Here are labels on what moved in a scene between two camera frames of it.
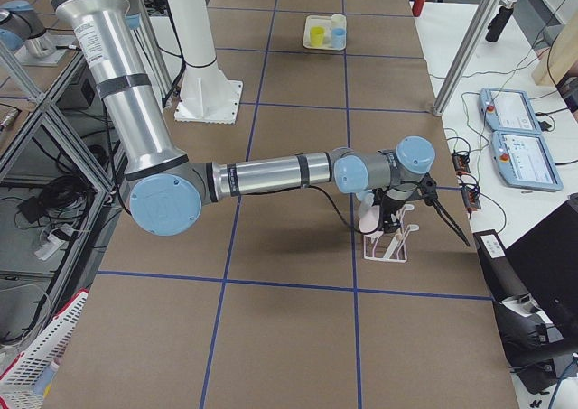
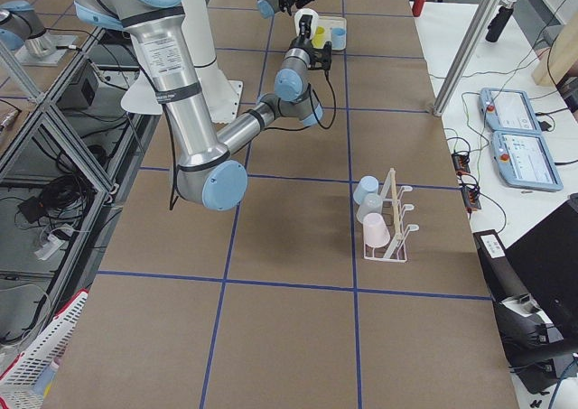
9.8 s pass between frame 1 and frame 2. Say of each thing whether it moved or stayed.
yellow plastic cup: stayed
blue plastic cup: stayed
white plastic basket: stayed
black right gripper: moved
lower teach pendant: stayed
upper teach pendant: stayed
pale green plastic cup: moved
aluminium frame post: stayed
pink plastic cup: moved
